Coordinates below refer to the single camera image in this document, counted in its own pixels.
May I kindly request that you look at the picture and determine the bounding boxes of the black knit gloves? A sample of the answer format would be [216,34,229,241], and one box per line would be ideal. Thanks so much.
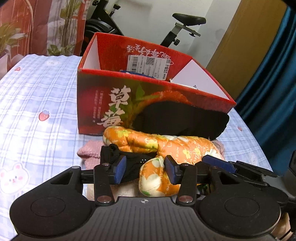
[100,144,157,183]

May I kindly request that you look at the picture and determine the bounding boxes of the pink knit scarf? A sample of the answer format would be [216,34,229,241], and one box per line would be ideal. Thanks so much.
[77,140,225,169]

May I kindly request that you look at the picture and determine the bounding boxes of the orange floral stuffed cloth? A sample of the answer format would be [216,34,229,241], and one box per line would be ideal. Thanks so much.
[103,126,224,197]

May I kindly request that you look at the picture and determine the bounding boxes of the blue tissue packet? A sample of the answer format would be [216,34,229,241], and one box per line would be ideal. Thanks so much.
[119,70,155,79]

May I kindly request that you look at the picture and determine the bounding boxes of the black fabric hat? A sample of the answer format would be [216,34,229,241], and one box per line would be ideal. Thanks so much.
[132,101,229,140]

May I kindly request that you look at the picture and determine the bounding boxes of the teal curtain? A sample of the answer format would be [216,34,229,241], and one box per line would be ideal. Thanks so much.
[235,1,295,175]

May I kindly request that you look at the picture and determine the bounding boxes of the blue checked tablecloth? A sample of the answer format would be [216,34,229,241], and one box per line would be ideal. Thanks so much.
[0,54,273,241]

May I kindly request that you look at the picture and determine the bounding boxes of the red strawberry cardboard box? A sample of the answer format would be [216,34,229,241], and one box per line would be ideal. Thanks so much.
[77,33,236,136]

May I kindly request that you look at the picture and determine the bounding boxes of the wooden door panel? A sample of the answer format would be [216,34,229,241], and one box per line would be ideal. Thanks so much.
[206,1,287,99]

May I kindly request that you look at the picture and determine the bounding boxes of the black exercise bike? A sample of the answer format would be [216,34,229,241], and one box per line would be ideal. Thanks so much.
[81,1,206,53]

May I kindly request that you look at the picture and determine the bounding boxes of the red printed backdrop cloth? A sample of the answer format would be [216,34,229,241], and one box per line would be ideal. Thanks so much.
[1,0,91,76]

